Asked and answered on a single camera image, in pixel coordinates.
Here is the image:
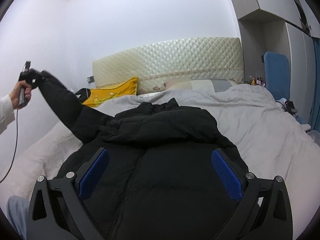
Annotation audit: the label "cream quilted headboard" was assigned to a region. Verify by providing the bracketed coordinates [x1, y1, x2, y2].
[92, 37, 244, 94]

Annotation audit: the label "patchwork grey beige pillow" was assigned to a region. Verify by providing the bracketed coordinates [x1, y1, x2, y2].
[164, 79, 238, 93]

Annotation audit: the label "white sleeved left forearm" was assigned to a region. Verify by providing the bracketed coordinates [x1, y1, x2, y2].
[0, 95, 15, 134]

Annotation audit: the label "grey white wardrobe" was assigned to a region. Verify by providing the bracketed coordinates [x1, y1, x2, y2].
[232, 0, 316, 121]

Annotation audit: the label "grey duvet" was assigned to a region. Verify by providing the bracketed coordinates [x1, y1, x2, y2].
[1, 85, 319, 238]

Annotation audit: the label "wall power socket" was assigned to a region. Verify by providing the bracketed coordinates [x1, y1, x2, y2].
[87, 76, 94, 83]

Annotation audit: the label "yellow crown pillow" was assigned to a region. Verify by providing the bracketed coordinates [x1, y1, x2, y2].
[82, 77, 139, 107]

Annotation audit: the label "blue curtain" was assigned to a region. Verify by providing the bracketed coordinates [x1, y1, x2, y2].
[310, 37, 320, 132]

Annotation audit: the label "blue padded chair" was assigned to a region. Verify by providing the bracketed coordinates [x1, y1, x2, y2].
[264, 51, 291, 100]

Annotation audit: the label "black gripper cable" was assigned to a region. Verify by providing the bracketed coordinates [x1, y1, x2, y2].
[0, 108, 20, 183]

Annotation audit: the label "black camera on tripod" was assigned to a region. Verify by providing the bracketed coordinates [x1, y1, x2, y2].
[283, 100, 298, 116]

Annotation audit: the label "black puffer jacket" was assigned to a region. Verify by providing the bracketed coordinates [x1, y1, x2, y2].
[39, 71, 248, 239]

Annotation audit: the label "bottles on bedside shelf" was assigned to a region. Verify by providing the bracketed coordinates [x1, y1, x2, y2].
[246, 76, 266, 87]

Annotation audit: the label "person's left hand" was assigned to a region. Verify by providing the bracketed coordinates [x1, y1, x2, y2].
[9, 80, 32, 109]

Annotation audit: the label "black bag on nightstand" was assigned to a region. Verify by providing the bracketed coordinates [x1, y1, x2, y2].
[75, 88, 91, 103]

